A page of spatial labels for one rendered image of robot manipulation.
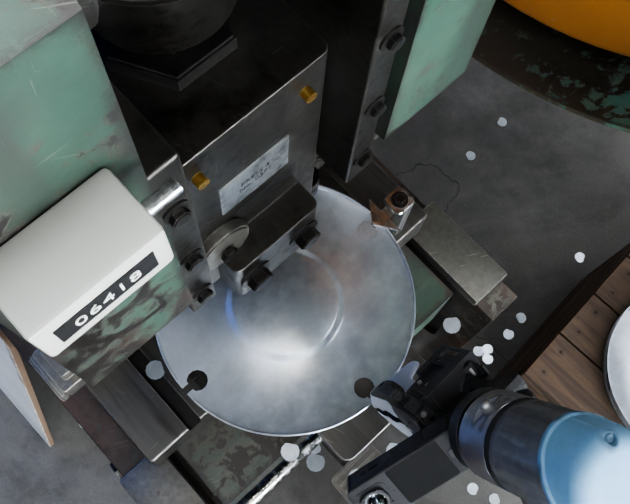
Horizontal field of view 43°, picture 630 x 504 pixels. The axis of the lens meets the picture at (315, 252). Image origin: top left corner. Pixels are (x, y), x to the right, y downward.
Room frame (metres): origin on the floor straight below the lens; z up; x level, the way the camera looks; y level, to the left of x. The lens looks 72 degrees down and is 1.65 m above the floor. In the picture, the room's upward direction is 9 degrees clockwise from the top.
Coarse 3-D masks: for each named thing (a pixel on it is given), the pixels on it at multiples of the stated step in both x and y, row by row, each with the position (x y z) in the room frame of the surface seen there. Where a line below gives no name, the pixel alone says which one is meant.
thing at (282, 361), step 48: (336, 192) 0.36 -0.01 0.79; (336, 240) 0.30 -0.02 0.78; (384, 240) 0.31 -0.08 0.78; (288, 288) 0.23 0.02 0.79; (336, 288) 0.24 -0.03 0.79; (384, 288) 0.25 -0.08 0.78; (192, 336) 0.17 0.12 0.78; (240, 336) 0.17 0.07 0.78; (288, 336) 0.18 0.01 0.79; (336, 336) 0.19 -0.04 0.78; (384, 336) 0.20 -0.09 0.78; (240, 384) 0.12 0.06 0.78; (288, 384) 0.13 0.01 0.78; (336, 384) 0.14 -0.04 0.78; (288, 432) 0.08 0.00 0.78
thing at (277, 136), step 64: (256, 0) 0.33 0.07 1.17; (128, 64) 0.26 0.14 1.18; (192, 64) 0.26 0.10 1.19; (256, 64) 0.28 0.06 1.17; (320, 64) 0.29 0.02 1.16; (192, 128) 0.23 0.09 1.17; (256, 128) 0.25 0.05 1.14; (192, 192) 0.20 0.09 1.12; (256, 192) 0.25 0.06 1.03; (256, 256) 0.21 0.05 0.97
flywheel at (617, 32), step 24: (504, 0) 0.51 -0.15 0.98; (528, 0) 0.49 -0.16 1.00; (552, 0) 0.48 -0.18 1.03; (576, 0) 0.47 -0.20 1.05; (600, 0) 0.45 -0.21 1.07; (624, 0) 0.44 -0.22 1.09; (552, 24) 0.47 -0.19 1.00; (576, 24) 0.46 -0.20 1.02; (600, 24) 0.45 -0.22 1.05; (624, 24) 0.44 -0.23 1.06; (624, 48) 0.43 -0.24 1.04
